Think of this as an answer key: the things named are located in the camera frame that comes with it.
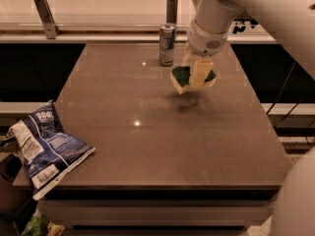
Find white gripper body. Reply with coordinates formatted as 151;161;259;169
188;19;230;56

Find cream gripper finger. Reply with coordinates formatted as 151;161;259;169
190;59;214;89
181;43;201;67

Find green and yellow sponge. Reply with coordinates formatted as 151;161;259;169
170;66;217;94

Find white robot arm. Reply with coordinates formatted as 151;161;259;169
188;0;315;236

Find blue chip bag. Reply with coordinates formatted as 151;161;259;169
1;100;95;201

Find green snack bag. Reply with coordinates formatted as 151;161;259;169
21;208;46;236

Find silver blue drink can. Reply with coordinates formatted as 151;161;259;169
159;23;175;66

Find yellow snack package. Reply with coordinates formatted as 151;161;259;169
47;223;67;236

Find middle metal glass bracket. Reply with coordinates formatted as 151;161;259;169
166;0;178;25

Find metal glass bracket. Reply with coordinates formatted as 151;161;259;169
166;0;178;25
33;0;60;39

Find left metal glass bracket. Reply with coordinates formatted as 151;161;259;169
33;0;60;39

